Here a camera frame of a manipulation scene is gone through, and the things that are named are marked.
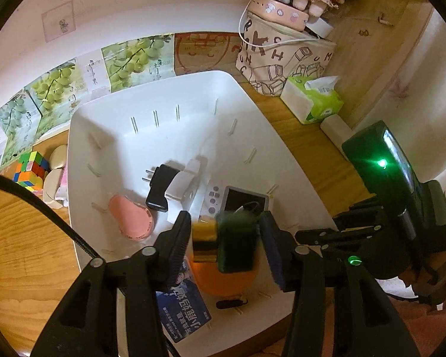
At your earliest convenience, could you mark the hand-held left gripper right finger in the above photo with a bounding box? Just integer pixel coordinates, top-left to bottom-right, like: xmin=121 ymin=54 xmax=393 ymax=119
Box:
xmin=258 ymin=211 xmax=420 ymax=357

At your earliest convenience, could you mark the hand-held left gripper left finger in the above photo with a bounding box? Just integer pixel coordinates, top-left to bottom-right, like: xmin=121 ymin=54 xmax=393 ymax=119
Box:
xmin=30 ymin=211 xmax=192 ymax=357

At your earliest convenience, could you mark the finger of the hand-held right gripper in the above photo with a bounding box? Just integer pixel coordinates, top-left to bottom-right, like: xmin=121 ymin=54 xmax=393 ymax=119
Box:
xmin=332 ymin=201 xmax=385 ymax=227
xmin=295 ymin=227 xmax=385 ymax=248

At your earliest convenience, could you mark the pink oval case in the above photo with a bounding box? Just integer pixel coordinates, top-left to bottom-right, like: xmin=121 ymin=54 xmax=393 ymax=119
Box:
xmin=108 ymin=193 xmax=157 ymax=242

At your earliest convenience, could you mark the white compact camera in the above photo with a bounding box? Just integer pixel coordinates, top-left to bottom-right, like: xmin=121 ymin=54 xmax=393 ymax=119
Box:
xmin=199 ymin=185 xmax=273 ymax=224

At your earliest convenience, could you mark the black plug charger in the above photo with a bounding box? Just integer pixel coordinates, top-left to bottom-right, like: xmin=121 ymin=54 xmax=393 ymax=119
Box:
xmin=143 ymin=164 xmax=181 ymax=212

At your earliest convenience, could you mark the white plug adapter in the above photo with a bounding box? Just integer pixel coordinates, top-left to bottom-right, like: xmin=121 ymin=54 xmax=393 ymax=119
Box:
xmin=165 ymin=158 xmax=205 ymax=201

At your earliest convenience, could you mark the blue printed card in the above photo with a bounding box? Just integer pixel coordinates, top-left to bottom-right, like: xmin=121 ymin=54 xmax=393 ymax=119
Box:
xmin=156 ymin=258 xmax=212 ymax=339

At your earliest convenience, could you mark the small black clip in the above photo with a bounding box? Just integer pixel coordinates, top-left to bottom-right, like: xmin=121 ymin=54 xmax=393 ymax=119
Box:
xmin=216 ymin=297 xmax=248 ymax=310

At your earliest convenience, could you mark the white plastic bin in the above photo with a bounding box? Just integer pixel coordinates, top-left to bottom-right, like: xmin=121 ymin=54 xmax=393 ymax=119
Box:
xmin=67 ymin=70 xmax=339 ymax=356

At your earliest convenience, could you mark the pink plastic box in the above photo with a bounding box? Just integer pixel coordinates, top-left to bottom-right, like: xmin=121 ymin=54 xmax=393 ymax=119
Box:
xmin=56 ymin=165 xmax=69 ymax=199

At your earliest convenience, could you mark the multicoloured puzzle cube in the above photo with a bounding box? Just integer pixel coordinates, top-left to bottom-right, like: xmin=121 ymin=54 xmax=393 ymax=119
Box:
xmin=14 ymin=151 xmax=51 ymax=193

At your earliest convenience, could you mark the person's right hand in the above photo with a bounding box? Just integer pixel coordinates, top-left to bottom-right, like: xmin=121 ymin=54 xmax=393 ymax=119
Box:
xmin=401 ymin=219 xmax=446 ymax=307

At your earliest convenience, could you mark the white tissue pack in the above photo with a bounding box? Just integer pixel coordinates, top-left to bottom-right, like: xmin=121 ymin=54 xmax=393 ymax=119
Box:
xmin=320 ymin=115 xmax=352 ymax=146

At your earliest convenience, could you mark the green tissue pack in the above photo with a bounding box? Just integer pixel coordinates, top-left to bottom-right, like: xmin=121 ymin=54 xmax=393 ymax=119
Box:
xmin=280 ymin=75 xmax=344 ymax=125

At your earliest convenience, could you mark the person's pink clothing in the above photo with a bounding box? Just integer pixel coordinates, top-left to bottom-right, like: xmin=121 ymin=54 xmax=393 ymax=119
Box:
xmin=390 ymin=297 xmax=446 ymax=357

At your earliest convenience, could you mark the printed fabric basket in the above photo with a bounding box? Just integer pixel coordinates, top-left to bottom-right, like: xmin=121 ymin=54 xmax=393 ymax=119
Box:
xmin=236 ymin=11 xmax=337 ymax=97

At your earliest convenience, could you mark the white power adapter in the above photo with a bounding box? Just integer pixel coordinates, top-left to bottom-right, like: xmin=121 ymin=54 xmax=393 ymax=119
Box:
xmin=305 ymin=15 xmax=335 ymax=40

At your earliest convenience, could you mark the brown printed cardboard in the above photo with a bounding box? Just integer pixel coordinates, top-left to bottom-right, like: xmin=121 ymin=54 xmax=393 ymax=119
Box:
xmin=174 ymin=32 xmax=240 ymax=77

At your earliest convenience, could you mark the pink round tin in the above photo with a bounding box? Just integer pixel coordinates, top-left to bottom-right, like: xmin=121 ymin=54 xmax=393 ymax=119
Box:
xmin=248 ymin=0 xmax=309 ymax=30

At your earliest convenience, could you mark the thick black gripper cable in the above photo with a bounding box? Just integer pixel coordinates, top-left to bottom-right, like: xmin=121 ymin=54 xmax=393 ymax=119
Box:
xmin=0 ymin=171 xmax=179 ymax=357

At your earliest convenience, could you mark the white charging cable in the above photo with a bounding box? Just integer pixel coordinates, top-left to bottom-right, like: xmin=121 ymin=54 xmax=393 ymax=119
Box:
xmin=238 ymin=7 xmax=320 ymax=51

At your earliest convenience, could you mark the pink square wall sticker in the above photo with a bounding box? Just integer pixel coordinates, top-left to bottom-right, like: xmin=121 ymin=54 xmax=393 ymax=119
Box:
xmin=42 ymin=1 xmax=76 ymax=42

